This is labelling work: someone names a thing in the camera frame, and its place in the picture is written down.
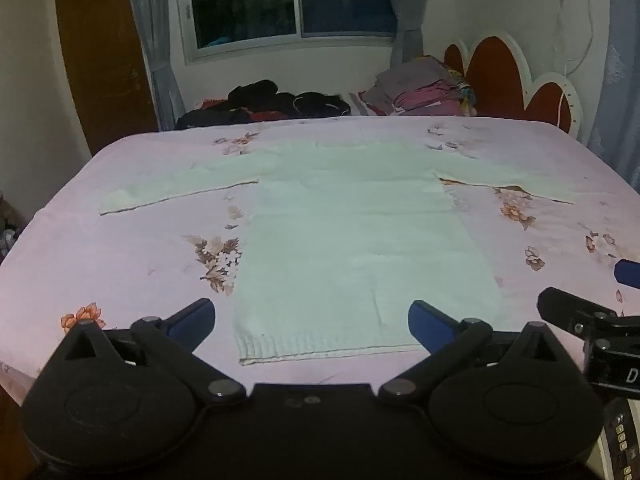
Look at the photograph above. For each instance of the red and white headboard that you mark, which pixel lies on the red and white headboard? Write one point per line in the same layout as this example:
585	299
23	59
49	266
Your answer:
495	75

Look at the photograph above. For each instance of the pale blue hanging cloth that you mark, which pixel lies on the pale blue hanging cloth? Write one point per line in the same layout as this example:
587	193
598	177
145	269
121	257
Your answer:
620	85

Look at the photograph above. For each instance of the white knit sweater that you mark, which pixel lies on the white knit sweater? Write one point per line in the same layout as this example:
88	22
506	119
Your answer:
360	240

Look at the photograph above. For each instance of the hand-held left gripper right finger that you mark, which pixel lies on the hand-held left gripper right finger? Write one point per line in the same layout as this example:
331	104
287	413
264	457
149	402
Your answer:
429	322

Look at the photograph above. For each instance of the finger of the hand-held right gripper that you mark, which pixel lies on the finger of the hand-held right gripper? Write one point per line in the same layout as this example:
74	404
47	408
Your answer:
560	305
627	272

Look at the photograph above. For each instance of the pink floral bedsheet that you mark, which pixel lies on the pink floral bedsheet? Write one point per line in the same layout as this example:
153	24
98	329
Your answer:
125	240

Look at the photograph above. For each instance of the stack of folded clothes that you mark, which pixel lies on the stack of folded clothes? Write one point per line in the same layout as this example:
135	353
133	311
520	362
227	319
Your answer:
415	90

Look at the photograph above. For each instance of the brown wooden door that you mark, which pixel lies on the brown wooden door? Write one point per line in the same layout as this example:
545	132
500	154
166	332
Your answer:
100	60

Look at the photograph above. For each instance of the grey curtain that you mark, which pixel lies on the grey curtain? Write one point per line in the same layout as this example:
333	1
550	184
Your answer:
155	60
410	10

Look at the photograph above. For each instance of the striped pillow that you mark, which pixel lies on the striped pillow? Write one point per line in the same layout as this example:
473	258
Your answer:
357	105

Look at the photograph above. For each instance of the pile of dark clothes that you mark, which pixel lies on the pile of dark clothes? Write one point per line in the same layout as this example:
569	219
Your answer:
260	97

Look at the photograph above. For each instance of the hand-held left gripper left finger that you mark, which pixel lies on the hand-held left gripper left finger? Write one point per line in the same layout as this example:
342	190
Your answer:
192	319

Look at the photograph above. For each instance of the sliding glass window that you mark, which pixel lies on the sliding glass window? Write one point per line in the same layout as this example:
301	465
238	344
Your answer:
250	0

